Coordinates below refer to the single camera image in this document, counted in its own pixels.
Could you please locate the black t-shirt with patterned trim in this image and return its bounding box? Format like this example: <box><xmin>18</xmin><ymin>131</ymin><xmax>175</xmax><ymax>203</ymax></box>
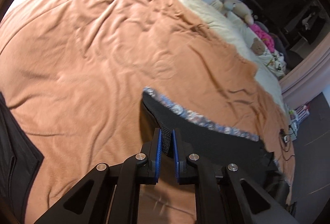
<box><xmin>140</xmin><ymin>86</ymin><xmax>291</xmax><ymax>204</ymax></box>

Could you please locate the small black device on bed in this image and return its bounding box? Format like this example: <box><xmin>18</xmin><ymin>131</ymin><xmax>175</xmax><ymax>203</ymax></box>
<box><xmin>283</xmin><ymin>135</ymin><xmax>290</xmax><ymax>143</ymax></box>

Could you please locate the peach brown blanket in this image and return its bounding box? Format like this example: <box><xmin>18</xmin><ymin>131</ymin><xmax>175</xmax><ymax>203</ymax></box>
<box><xmin>1</xmin><ymin>0</ymin><xmax>295</xmax><ymax>223</ymax></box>

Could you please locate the black white patterned cloth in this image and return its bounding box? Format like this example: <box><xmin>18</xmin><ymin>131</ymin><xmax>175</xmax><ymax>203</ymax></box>
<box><xmin>266</xmin><ymin>50</ymin><xmax>286</xmax><ymax>79</ymax></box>

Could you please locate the folded black garment on left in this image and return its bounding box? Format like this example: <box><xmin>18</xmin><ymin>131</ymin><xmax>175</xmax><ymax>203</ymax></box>
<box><xmin>1</xmin><ymin>96</ymin><xmax>44</xmax><ymax>223</ymax></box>

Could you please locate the bear print pillow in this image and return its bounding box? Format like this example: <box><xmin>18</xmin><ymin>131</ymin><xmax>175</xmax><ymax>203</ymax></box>
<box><xmin>211</xmin><ymin>0</ymin><xmax>271</xmax><ymax>68</ymax></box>

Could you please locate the pink plush blanket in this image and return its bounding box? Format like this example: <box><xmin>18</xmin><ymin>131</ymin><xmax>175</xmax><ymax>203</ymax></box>
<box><xmin>250</xmin><ymin>24</ymin><xmax>275</xmax><ymax>53</ymax></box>

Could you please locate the right pink curtain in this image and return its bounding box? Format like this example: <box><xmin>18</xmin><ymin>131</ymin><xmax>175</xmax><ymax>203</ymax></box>
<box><xmin>280</xmin><ymin>35</ymin><xmax>330</xmax><ymax>108</ymax></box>

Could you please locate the beige plush toy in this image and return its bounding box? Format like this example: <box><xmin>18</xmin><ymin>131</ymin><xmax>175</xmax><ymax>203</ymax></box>
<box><xmin>223</xmin><ymin>0</ymin><xmax>254</xmax><ymax>26</ymax></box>

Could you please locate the black cable on bed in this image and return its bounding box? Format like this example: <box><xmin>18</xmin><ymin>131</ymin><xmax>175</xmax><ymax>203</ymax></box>
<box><xmin>279</xmin><ymin>120</ymin><xmax>299</xmax><ymax>162</ymax></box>

